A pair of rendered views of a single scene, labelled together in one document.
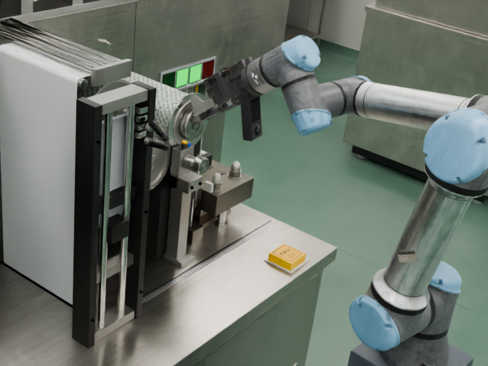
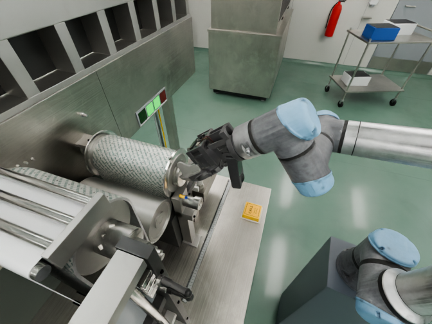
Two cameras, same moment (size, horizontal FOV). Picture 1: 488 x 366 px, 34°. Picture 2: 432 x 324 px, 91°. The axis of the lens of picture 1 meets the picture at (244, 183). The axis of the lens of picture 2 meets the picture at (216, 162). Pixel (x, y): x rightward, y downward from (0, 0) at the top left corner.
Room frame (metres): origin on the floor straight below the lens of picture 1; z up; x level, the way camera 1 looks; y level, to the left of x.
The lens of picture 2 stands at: (1.30, 0.14, 1.72)
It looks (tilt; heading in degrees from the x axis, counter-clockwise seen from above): 46 degrees down; 346
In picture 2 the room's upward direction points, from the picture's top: straight up
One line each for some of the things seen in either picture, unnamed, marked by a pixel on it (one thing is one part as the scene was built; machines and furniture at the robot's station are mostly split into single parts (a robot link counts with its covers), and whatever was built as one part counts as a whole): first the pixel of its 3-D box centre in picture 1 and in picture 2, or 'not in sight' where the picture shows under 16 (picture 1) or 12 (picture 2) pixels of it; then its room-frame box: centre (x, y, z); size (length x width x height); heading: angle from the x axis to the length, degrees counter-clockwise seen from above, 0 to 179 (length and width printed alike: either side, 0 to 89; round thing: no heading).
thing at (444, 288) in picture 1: (427, 293); (385, 254); (1.41, -0.41, 1.07); 0.13 x 0.12 x 0.14; 135
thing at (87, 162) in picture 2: not in sight; (104, 152); (1.87, 0.36, 1.25); 0.15 x 0.01 x 0.15; 146
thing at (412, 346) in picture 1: (417, 335); (366, 265); (1.42, -0.42, 0.95); 0.15 x 0.15 x 0.10
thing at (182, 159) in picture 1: (184, 206); (189, 220); (1.68, 0.14, 1.05); 0.06 x 0.05 x 0.31; 56
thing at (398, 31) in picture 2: not in sight; (375, 65); (3.73, -2.82, 0.51); 0.91 x 0.58 x 1.02; 78
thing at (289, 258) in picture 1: (287, 256); (252, 211); (1.73, -0.13, 0.91); 0.07 x 0.07 x 0.02; 56
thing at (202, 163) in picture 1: (200, 165); (197, 203); (1.66, 0.10, 1.18); 0.04 x 0.02 x 0.04; 146
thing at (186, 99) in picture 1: (188, 122); (176, 172); (1.73, 0.15, 1.25); 0.15 x 0.01 x 0.15; 146
